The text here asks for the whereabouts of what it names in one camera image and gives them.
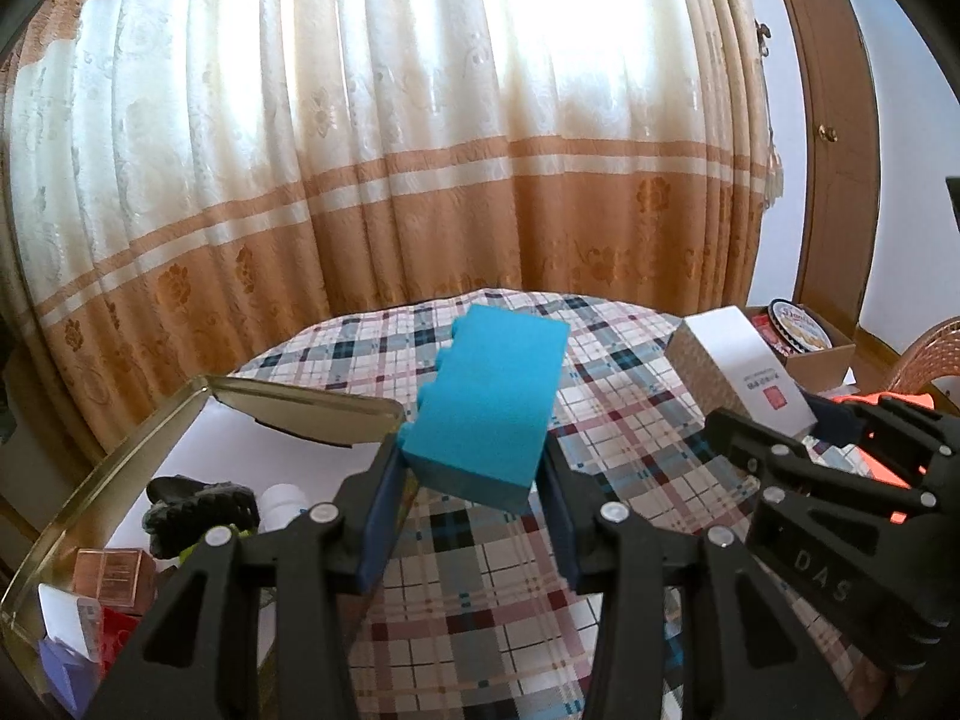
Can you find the small white box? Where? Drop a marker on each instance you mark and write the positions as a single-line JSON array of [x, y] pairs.
[[67, 615]]

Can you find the brown wicker chair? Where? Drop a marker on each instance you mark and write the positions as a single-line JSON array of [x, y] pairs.
[[934, 360]]

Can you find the orange cloth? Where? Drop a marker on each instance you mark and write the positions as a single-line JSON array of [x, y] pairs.
[[885, 457]]

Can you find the round cookie tin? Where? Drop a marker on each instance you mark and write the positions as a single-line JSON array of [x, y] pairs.
[[802, 326]]

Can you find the white carton with red label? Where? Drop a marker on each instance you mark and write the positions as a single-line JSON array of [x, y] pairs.
[[720, 360]]

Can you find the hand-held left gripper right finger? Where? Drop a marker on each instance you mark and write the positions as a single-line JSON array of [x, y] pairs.
[[559, 517]]

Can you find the curtain tassel tie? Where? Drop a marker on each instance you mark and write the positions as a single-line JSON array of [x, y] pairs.
[[772, 172]]

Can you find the cardboard box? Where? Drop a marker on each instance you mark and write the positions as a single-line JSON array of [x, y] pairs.
[[825, 367]]

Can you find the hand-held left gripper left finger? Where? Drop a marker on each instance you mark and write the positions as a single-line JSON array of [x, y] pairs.
[[379, 525]]

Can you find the purple square box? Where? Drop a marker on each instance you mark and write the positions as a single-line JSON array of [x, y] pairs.
[[64, 679]]

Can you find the brass door knob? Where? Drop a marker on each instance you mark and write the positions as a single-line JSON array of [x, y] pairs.
[[829, 133]]

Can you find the brown wooden door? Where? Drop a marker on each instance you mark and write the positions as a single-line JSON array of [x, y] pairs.
[[832, 202]]

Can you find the white pill bottle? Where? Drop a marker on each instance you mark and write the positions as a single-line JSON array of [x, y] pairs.
[[281, 502]]

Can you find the red toy brick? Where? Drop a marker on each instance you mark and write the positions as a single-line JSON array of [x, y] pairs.
[[118, 634]]

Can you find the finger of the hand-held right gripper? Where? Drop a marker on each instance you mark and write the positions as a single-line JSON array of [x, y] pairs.
[[836, 418], [750, 442]]

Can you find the plaid tablecloth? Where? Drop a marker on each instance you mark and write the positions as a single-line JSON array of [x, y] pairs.
[[615, 390]]

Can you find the gold rectangular metal tin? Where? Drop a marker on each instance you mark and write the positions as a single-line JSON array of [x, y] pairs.
[[315, 412]]

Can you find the blue toy brick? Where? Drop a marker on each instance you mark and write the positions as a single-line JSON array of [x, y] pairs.
[[487, 405]]

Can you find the white paper liner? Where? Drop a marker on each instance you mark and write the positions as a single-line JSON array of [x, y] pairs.
[[217, 442]]

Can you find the green toy brick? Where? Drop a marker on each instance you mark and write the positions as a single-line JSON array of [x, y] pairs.
[[191, 551]]

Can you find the rose gold box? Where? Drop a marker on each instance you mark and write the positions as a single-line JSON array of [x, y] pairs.
[[112, 577]]

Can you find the cream and orange curtain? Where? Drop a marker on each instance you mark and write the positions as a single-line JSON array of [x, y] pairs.
[[375, 127]]

